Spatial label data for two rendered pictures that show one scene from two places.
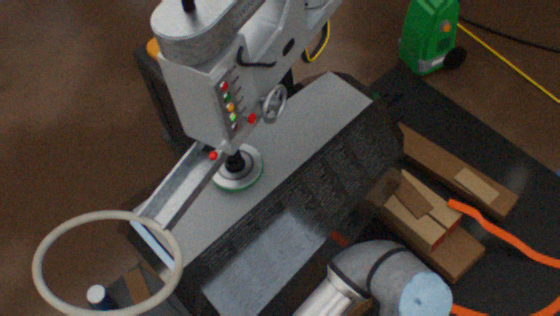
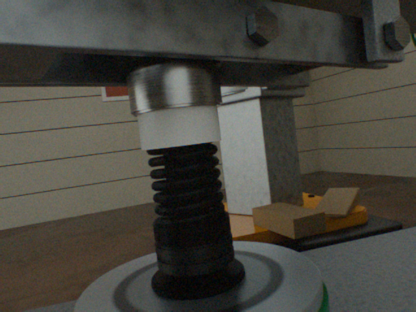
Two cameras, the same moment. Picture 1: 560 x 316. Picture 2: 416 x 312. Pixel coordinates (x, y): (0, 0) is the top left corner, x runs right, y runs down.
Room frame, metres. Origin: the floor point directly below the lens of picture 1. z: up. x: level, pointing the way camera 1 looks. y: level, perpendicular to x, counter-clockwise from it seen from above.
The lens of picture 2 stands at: (1.16, 0.06, 1.05)
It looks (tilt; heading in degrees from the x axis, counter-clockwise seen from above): 3 degrees down; 17
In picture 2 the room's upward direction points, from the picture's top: 7 degrees counter-clockwise
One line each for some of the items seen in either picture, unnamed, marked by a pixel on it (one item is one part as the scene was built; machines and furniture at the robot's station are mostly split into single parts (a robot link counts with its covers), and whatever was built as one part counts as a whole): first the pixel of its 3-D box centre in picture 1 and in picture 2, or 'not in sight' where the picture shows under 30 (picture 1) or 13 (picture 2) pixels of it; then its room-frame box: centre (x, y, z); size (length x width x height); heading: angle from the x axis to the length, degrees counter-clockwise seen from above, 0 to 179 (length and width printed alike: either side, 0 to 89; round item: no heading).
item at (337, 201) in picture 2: not in sight; (336, 201); (2.31, 0.01, 0.80); 0.20 x 0.10 x 0.05; 162
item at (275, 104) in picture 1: (266, 101); not in sight; (1.46, 0.00, 1.24); 0.15 x 0.10 x 0.15; 139
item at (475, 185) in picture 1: (476, 186); not in sight; (1.61, -1.02, 0.09); 0.25 x 0.10 x 0.01; 32
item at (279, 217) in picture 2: not in sight; (286, 218); (2.13, 0.15, 0.81); 0.20 x 0.10 x 0.05; 40
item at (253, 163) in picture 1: (235, 165); (199, 285); (1.45, 0.17, 0.92); 0.21 x 0.21 x 0.01
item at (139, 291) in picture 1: (139, 289); not in sight; (1.44, 0.86, 0.02); 0.25 x 0.10 x 0.01; 18
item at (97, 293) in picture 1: (100, 298); not in sight; (1.39, 1.06, 0.08); 0.10 x 0.10 x 0.13
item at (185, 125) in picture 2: not in sight; (179, 125); (1.45, 0.17, 1.07); 0.07 x 0.07 x 0.04
